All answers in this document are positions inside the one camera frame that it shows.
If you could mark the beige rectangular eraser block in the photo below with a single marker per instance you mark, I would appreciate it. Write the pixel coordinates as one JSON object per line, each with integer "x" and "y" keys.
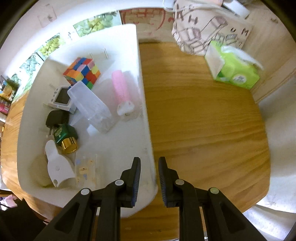
{"x": 39, "y": 172}

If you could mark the red pen holder can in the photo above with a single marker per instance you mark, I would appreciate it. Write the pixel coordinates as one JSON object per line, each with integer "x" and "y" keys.
{"x": 4, "y": 106}

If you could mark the pink sketch wall note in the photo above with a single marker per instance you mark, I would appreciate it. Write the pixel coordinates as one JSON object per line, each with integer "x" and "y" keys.
{"x": 46, "y": 15}

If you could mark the black plug charger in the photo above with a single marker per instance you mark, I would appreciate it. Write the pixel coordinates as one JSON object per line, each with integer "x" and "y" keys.
{"x": 55, "y": 119}

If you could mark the orange juice carton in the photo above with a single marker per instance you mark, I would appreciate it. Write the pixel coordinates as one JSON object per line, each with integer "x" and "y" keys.
{"x": 8, "y": 89}

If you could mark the white children's digital camera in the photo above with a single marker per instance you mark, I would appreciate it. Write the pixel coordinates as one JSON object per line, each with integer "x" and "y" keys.
{"x": 61, "y": 100}

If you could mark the letter print canvas bag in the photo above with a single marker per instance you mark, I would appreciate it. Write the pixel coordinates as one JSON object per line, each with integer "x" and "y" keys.
{"x": 197, "y": 23}

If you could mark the brown printed cardboard piece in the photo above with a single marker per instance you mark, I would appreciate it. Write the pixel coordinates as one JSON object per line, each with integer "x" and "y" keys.
{"x": 153, "y": 24}

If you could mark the clear floss pick box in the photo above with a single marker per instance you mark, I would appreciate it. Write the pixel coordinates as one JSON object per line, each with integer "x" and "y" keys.
{"x": 91, "y": 107}

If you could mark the green grape printed cardboard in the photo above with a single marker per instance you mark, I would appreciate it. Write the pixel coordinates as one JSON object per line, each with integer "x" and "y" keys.
{"x": 26, "y": 73}

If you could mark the green tissue pack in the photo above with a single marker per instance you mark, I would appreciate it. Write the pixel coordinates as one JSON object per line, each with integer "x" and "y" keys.
{"x": 232, "y": 65}

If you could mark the white plastic storage bin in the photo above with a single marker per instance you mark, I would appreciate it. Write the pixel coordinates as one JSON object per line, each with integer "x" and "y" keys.
{"x": 112, "y": 49}

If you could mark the multicolour puzzle cube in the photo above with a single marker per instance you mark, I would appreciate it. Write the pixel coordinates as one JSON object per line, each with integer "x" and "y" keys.
{"x": 84, "y": 70}

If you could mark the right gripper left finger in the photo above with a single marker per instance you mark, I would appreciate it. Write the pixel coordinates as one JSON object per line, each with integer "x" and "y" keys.
{"x": 99, "y": 208}

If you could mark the green bottle with gold cap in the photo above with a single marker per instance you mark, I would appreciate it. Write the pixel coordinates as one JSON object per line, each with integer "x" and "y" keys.
{"x": 66, "y": 137}

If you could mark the white cloud-shaped board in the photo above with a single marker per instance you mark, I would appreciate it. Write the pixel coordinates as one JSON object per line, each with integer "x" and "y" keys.
{"x": 59, "y": 167}

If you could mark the clear sticker card case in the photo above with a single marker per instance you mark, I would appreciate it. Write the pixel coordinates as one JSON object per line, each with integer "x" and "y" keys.
{"x": 85, "y": 170}

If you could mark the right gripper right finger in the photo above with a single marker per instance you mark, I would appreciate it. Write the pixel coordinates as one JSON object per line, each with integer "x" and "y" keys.
{"x": 203, "y": 214}

